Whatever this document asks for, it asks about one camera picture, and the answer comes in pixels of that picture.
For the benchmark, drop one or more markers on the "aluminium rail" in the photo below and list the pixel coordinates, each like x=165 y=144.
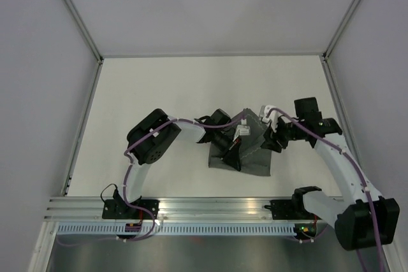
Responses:
x=340 y=109
x=173 y=209
x=70 y=167

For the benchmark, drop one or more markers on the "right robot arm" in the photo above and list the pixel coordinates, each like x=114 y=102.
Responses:
x=364 y=218

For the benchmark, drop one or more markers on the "aluminium frame post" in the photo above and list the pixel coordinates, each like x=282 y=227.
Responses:
x=83 y=30
x=340 y=30

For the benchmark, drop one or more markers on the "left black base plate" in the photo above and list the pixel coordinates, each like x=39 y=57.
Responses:
x=146 y=208

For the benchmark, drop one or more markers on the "grey cloth napkin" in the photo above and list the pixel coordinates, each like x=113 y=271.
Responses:
x=254 y=160

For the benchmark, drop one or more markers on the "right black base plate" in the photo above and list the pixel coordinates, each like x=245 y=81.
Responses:
x=293 y=209

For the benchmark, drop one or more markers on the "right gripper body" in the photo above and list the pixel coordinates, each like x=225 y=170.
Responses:
x=286 y=131

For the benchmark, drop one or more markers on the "right side aluminium rail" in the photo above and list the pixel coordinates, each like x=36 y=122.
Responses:
x=340 y=109

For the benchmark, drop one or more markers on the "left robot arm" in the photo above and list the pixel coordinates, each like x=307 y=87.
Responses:
x=150 y=139

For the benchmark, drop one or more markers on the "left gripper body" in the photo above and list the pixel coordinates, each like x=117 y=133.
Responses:
x=222 y=143

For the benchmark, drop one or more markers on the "white slotted cable duct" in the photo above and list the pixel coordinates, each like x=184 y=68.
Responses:
x=178 y=229

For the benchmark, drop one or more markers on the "left aluminium frame post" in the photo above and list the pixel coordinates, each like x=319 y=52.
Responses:
x=83 y=30

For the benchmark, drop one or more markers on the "left side aluminium rail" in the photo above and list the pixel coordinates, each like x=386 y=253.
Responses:
x=70 y=167

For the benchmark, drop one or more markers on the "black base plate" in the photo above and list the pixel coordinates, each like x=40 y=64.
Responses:
x=146 y=208
x=293 y=209

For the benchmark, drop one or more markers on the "right aluminium frame post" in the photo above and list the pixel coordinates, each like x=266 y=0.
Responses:
x=340 y=30

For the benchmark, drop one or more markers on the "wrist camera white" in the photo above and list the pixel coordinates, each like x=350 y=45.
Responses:
x=242 y=129
x=269 y=115

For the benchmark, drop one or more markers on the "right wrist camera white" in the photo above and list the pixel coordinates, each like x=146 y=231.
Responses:
x=269 y=115

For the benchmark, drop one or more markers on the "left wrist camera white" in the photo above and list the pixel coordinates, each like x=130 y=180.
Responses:
x=242 y=129

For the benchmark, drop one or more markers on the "aluminium front rail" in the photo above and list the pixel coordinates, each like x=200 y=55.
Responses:
x=173 y=209

